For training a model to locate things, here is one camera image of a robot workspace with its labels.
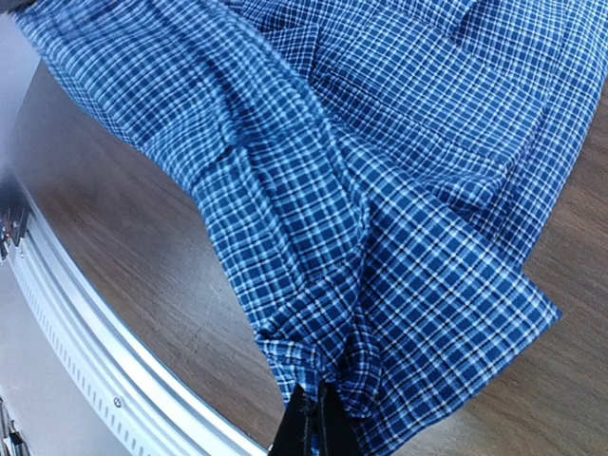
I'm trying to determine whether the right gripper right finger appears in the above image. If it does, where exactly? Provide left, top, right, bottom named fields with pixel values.
left=317, top=382, right=362, bottom=456

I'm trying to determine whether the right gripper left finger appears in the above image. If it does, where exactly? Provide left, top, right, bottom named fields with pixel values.
left=271, top=385, right=314, bottom=456

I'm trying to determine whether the blue plaid long sleeve shirt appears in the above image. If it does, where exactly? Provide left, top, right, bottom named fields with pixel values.
left=9, top=1, right=607, bottom=455

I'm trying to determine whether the aluminium front rail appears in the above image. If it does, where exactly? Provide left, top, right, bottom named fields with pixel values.
left=1, top=177, right=266, bottom=455

